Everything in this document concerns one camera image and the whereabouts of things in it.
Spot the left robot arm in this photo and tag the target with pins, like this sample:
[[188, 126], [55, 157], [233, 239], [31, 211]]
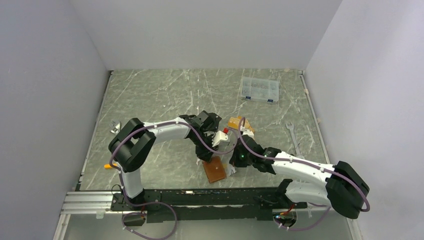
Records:
[[132, 145]]

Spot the red handled adjustable wrench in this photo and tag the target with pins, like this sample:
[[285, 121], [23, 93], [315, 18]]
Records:
[[115, 127]]

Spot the silver open-end spanner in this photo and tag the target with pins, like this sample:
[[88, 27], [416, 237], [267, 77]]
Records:
[[291, 128]]

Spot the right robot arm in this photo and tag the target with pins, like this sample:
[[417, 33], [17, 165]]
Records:
[[337, 186]]

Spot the brown leather card holder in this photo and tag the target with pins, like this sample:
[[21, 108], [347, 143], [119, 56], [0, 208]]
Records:
[[214, 170]]

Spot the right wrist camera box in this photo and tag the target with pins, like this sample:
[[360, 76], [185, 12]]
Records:
[[247, 132]]

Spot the clear plastic organizer box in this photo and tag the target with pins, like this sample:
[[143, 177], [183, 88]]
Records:
[[259, 90]]

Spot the single silver VIP card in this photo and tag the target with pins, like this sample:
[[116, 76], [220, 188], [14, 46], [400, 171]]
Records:
[[230, 169]]

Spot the aluminium rail frame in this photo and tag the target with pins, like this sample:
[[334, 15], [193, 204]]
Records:
[[87, 215]]

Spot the orange card stack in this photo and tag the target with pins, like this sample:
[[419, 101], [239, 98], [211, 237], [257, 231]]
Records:
[[234, 123]]

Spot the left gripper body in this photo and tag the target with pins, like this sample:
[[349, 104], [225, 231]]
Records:
[[201, 150]]

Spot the yellow handled screwdriver left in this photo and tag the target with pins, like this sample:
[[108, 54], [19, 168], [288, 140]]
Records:
[[108, 166]]

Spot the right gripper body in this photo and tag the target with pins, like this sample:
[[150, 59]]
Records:
[[240, 161]]

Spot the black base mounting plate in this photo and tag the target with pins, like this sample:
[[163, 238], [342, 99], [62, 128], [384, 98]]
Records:
[[260, 203]]

